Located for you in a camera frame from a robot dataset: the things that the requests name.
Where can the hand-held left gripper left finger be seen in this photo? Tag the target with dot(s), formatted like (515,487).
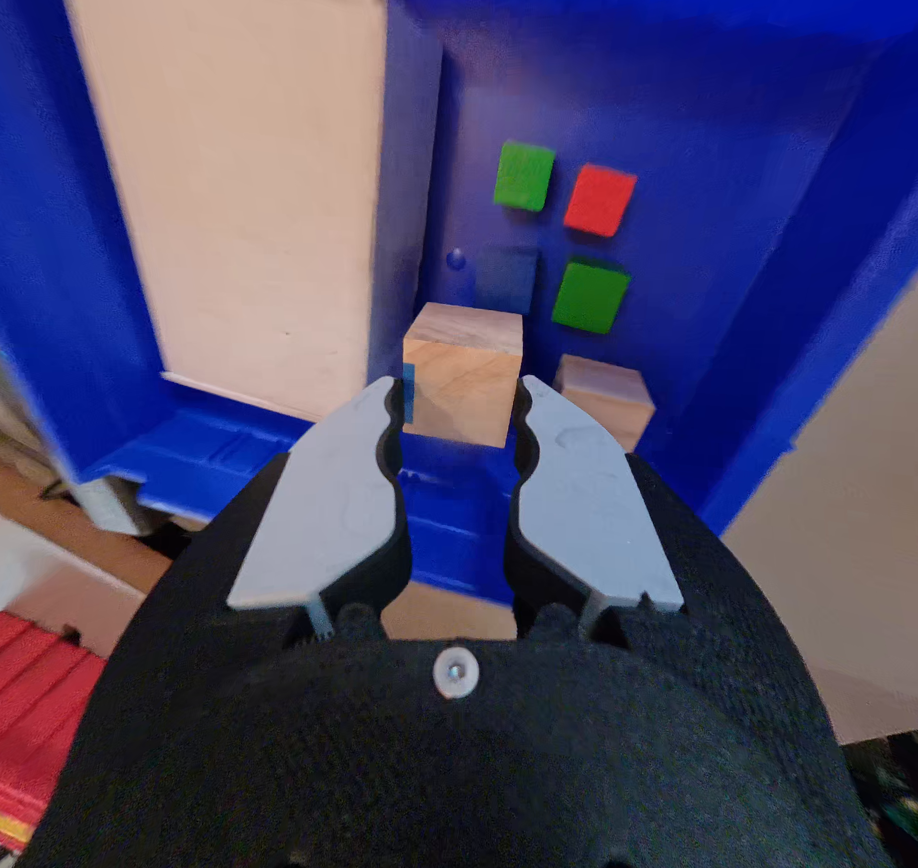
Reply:
(323,517)

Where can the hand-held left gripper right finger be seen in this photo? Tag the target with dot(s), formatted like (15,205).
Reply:
(595,524)

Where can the plain wooden cube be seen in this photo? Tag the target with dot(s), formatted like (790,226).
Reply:
(606,398)
(462,380)

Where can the green wooden cube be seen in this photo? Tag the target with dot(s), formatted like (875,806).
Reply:
(523,176)
(589,296)

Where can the red wooden cube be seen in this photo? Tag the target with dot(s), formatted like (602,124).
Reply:
(601,200)

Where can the white cardboard mailer box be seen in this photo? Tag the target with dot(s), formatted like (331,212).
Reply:
(237,165)

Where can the blue plastic bin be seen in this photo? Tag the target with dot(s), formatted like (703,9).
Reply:
(717,129)

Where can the desk with wooden edge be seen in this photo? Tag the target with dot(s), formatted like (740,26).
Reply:
(72,595)

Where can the blue wooden cube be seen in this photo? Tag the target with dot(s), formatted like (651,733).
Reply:
(508,280)

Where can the red patterned cloth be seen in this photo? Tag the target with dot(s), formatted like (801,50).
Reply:
(43,703)

